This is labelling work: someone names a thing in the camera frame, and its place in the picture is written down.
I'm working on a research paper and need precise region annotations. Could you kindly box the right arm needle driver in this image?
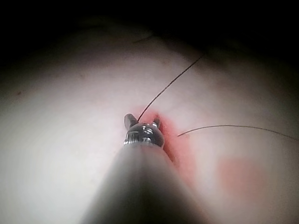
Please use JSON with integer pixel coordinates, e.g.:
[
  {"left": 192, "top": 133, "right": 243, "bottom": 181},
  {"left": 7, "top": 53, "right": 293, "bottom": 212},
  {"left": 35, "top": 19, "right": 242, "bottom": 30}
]
[{"left": 123, "top": 121, "right": 165, "bottom": 148}]

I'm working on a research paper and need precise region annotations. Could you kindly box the black thread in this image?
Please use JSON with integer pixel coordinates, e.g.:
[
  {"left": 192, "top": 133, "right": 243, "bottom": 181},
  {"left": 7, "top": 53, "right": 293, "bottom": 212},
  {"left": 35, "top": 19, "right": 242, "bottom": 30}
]
[{"left": 137, "top": 53, "right": 299, "bottom": 141}]

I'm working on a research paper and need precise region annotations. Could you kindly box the tissue pad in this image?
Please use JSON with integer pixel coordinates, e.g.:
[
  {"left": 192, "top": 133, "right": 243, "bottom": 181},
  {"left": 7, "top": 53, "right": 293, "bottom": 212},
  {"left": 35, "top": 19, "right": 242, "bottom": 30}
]
[{"left": 0, "top": 21, "right": 299, "bottom": 224}]

